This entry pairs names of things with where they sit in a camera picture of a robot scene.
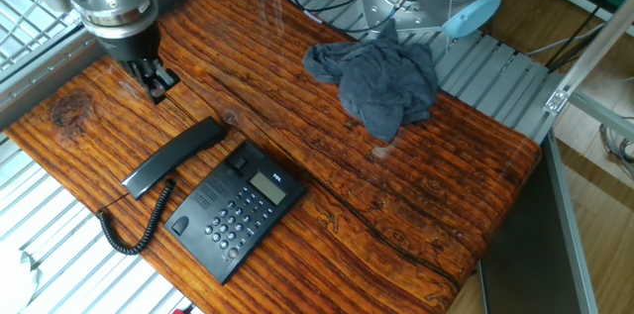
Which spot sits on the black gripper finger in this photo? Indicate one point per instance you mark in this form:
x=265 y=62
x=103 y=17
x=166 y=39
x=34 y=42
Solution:
x=167 y=78
x=148 y=87

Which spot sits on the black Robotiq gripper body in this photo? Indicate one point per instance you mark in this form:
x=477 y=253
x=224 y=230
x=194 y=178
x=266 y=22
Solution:
x=129 y=46

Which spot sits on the black telephone handset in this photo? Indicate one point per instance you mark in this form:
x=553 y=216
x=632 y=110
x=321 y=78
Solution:
x=173 y=155

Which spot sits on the black desk telephone base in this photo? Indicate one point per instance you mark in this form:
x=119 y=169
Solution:
x=233 y=215

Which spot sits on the dark grey crumpled cloth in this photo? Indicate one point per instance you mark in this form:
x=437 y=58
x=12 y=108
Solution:
x=381 y=86

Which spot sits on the white crumpled sheet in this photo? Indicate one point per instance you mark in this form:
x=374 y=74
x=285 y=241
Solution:
x=17 y=284

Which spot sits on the grey metal side panel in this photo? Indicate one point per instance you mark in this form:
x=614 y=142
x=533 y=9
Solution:
x=535 y=254

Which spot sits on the aluminium frame bar with bracket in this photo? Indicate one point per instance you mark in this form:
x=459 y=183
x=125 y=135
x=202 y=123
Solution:
x=594 y=61

